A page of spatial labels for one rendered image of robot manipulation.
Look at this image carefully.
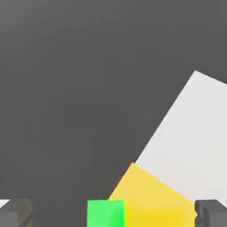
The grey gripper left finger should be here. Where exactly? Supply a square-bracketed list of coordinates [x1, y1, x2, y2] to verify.
[0, 199, 34, 227]

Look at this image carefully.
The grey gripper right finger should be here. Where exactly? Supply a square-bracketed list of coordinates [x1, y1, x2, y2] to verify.
[194, 199, 227, 227]

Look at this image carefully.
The small green cube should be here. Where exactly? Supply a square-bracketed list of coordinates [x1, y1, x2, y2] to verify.
[86, 199, 125, 227]

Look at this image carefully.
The large yellow box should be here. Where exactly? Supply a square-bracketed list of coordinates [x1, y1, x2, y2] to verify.
[107, 162, 198, 227]

